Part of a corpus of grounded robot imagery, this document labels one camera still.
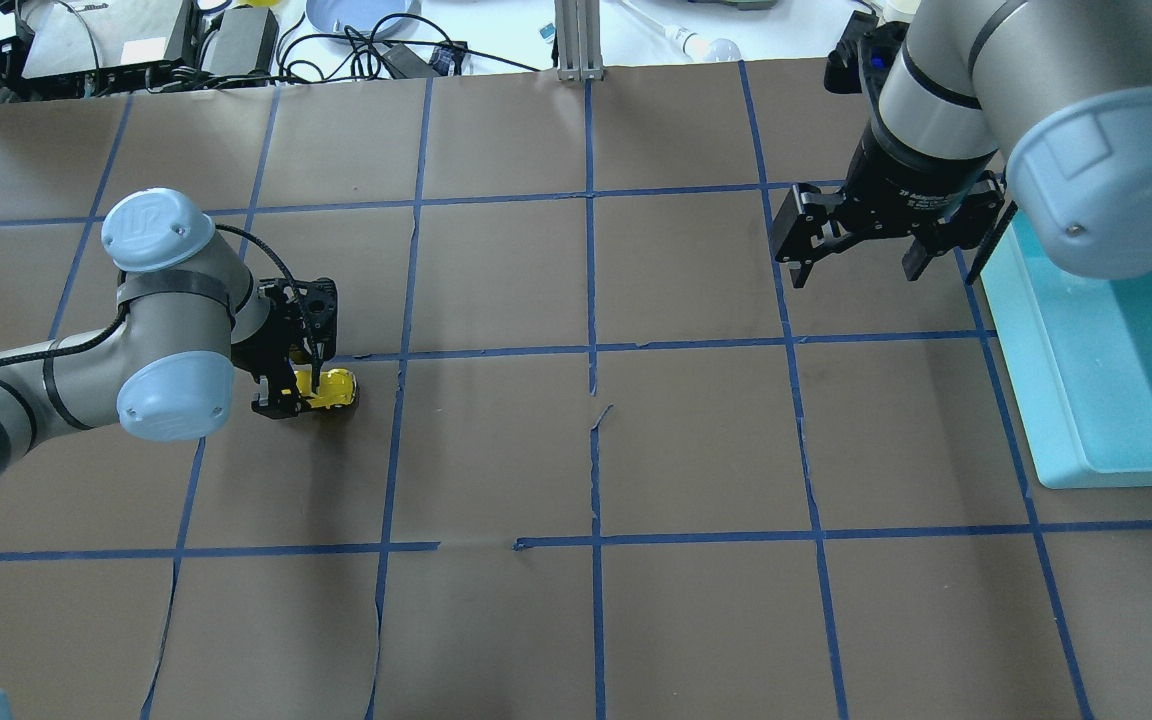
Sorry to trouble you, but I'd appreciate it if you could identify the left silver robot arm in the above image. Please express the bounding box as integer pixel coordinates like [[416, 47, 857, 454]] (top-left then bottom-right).
[[0, 188, 358, 475]]

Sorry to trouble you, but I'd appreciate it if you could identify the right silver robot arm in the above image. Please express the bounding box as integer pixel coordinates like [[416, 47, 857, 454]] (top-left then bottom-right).
[[771, 1, 1152, 288]]

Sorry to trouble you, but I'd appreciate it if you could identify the blue plastic plate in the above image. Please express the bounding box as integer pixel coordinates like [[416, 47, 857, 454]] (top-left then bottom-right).
[[303, 0, 422, 41]]

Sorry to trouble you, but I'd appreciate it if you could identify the turquoise plastic bin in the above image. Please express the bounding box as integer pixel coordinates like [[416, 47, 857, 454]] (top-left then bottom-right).
[[982, 214, 1152, 488]]

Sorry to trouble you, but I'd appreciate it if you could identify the yellow toy beetle car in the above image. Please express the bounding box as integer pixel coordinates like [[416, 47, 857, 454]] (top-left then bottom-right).
[[294, 367, 358, 414]]

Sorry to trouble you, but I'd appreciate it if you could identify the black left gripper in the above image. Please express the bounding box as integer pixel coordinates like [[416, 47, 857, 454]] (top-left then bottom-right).
[[233, 281, 339, 420]]

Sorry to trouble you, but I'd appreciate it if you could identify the aluminium frame post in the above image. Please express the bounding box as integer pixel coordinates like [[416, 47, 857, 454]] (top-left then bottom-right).
[[553, 0, 605, 83]]

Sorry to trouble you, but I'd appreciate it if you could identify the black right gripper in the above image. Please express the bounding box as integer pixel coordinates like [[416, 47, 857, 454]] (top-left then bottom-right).
[[771, 120, 1018, 290]]

